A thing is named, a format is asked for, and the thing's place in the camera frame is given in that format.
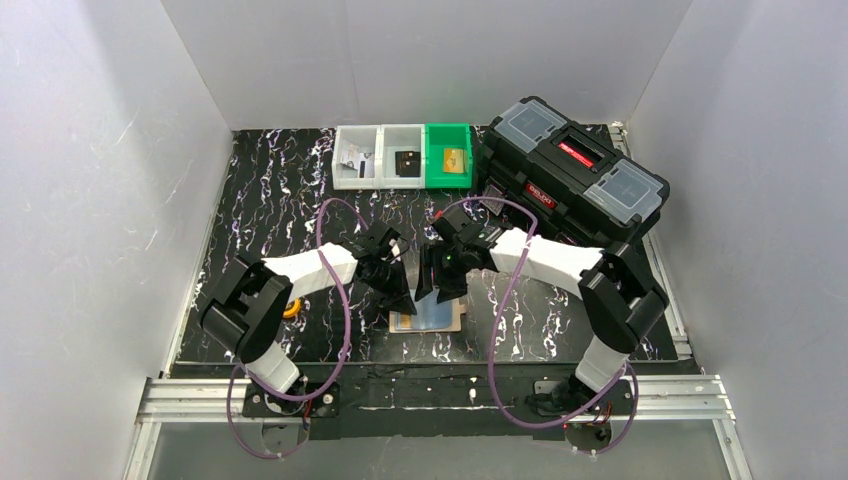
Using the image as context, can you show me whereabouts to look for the beige leather card holder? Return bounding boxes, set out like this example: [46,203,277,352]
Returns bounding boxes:
[389,291,468,334]

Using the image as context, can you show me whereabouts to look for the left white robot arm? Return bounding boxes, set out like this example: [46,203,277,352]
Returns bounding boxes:
[199,221,416,402]

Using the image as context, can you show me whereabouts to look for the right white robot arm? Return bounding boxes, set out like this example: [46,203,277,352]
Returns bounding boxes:
[415,210,669,392]

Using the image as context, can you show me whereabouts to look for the gold card in bin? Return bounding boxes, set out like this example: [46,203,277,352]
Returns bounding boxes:
[442,148,466,174]

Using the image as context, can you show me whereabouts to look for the black card in bin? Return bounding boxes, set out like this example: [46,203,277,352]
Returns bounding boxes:
[395,158,421,178]

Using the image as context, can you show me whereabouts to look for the silver cards in bin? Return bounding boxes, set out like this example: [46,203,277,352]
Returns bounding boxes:
[339,148,375,179]

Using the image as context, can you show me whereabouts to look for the left white storage bin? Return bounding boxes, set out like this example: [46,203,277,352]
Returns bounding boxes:
[331,125,379,190]

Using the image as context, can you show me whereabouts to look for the white storage bin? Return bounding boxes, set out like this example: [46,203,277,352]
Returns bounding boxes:
[376,124,425,190]
[331,125,379,190]

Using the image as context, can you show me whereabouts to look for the green storage bin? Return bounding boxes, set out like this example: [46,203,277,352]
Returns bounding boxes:
[424,123,473,189]

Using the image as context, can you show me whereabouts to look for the middle white storage bin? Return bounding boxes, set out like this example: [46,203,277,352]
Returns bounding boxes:
[376,124,425,190]

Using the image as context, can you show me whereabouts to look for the black plastic toolbox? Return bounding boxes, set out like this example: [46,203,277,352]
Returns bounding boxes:
[472,96,670,247]

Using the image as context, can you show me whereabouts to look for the aluminium frame rail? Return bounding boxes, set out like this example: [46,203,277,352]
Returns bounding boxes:
[124,372,752,479]

